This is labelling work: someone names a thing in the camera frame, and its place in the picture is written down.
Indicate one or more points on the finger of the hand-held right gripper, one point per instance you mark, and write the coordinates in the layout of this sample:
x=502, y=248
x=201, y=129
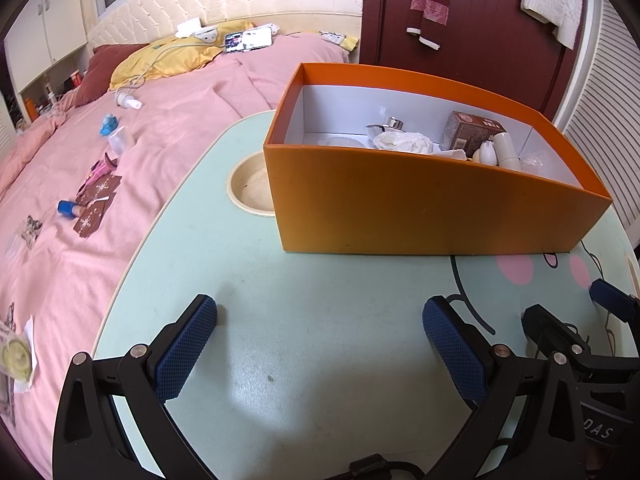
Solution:
x=550, y=330
x=612, y=296

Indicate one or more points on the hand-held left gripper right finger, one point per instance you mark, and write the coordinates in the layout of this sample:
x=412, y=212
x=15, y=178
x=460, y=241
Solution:
x=452, y=345

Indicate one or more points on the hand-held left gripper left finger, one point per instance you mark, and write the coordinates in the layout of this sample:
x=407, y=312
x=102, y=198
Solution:
x=187, y=345

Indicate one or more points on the orange cardboard box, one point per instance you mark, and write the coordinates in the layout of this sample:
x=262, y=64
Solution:
x=400, y=200

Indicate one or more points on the white tube bottle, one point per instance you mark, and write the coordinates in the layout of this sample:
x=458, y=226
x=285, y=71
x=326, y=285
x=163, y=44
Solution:
x=506, y=149

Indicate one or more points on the brown printed carton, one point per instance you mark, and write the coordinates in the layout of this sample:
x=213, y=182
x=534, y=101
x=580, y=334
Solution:
x=470, y=132

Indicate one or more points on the light green desktop table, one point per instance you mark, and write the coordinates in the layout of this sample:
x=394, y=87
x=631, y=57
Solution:
x=300, y=335

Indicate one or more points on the clear plastic wrapper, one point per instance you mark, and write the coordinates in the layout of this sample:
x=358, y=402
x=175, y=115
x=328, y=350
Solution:
x=532, y=162

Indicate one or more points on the brown snowflake card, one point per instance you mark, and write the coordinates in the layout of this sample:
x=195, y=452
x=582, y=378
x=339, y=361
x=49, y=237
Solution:
x=102, y=189
x=91, y=220

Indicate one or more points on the yellow-green round packet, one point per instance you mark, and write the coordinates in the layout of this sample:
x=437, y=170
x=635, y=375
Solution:
x=15, y=355

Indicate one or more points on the blue nail polish bottle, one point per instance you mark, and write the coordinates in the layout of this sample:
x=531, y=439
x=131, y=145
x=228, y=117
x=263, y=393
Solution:
x=70, y=208

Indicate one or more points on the white louvred panel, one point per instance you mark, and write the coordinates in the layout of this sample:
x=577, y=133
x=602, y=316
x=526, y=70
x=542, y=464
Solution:
x=605, y=110

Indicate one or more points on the white egg-shaped gadget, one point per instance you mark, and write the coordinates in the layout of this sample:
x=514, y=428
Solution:
x=486, y=154

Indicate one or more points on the grey patterned packet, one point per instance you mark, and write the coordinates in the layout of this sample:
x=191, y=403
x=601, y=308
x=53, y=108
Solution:
x=30, y=232

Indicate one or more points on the pink hair accessory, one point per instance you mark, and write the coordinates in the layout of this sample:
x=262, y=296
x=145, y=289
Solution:
x=102, y=167

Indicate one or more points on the crumpled white tissue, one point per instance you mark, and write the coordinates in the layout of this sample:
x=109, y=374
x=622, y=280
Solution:
x=400, y=141

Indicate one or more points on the pink bedsheet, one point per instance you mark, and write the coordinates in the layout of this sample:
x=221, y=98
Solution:
x=175, y=125

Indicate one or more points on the silver metal clip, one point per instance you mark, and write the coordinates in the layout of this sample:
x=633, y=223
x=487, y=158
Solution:
x=382, y=127

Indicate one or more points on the white round disc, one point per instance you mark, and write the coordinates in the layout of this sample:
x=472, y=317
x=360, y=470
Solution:
x=342, y=141

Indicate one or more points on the blue small toy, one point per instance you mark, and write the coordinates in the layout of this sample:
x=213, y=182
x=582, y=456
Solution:
x=110, y=125

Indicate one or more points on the white spray bottle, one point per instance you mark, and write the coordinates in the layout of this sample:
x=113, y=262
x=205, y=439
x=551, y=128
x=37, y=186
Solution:
x=127, y=100

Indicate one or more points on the dark red wooden door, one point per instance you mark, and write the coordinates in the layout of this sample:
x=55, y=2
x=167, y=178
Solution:
x=490, y=60

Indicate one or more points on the dark red pillow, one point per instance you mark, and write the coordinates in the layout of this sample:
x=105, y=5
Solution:
x=100, y=75

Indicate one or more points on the yellow pillow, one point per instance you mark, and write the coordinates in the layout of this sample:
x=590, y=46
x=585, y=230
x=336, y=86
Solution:
x=165, y=60

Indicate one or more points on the white small device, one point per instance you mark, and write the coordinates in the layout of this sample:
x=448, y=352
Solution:
x=207, y=35

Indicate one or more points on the smartphone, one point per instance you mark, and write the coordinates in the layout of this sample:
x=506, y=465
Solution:
x=247, y=40

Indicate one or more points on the white charger block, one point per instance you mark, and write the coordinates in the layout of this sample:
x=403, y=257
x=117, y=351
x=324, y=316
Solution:
x=187, y=28

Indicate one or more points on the white patterned packet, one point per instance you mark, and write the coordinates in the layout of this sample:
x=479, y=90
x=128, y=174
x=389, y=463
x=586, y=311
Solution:
x=332, y=37

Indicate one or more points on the red striped scarf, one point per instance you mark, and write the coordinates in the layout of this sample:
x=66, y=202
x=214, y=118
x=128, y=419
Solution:
x=430, y=0

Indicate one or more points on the white wall cabinet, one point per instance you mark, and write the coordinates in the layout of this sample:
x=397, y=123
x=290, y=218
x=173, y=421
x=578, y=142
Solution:
x=45, y=25

